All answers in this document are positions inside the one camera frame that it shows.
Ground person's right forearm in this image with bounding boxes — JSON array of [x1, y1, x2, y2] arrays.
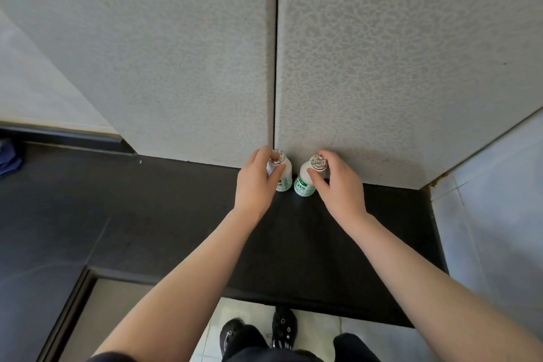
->
[[352, 213, 543, 362]]

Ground person's left hand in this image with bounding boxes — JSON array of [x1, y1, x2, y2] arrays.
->
[[233, 146, 287, 222]]

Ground purple plastic bag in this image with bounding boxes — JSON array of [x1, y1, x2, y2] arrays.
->
[[0, 139, 23, 178]]

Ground person's black right shoe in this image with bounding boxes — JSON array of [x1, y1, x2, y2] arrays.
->
[[270, 306, 298, 350]]

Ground person's left forearm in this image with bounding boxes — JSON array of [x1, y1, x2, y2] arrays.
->
[[93, 209, 260, 362]]

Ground white yogurt bottle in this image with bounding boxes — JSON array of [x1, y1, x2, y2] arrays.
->
[[266, 148, 294, 193], [293, 154, 330, 198]]

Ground white corner base cabinet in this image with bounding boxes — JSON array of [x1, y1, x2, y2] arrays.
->
[[59, 279, 153, 362]]

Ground person's black left shoe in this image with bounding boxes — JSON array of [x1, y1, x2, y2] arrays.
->
[[219, 318, 246, 358]]

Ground person's black trousers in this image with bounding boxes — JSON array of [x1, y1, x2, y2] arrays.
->
[[225, 325, 381, 362]]

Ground person's black shoe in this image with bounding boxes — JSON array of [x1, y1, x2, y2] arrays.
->
[[219, 318, 246, 358], [270, 306, 298, 350]]

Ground tall grey cabinet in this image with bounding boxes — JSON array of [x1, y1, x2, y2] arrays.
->
[[0, 0, 543, 191]]

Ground person's right hand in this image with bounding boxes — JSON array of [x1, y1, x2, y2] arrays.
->
[[306, 150, 368, 227]]

